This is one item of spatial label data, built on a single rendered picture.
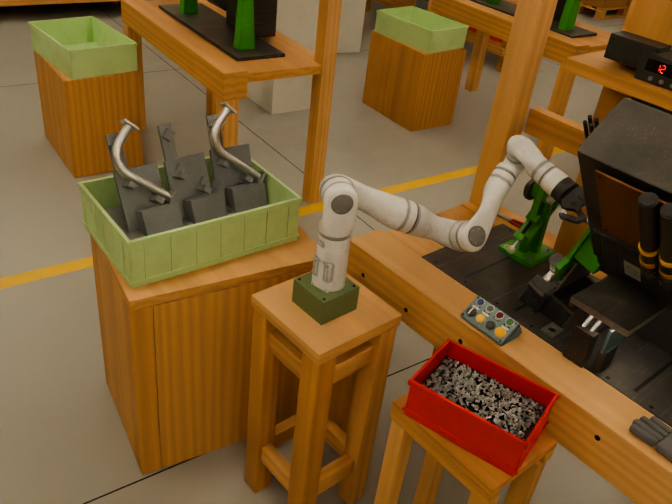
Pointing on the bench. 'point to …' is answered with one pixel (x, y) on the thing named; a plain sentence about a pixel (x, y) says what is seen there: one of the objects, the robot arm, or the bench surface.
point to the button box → (493, 321)
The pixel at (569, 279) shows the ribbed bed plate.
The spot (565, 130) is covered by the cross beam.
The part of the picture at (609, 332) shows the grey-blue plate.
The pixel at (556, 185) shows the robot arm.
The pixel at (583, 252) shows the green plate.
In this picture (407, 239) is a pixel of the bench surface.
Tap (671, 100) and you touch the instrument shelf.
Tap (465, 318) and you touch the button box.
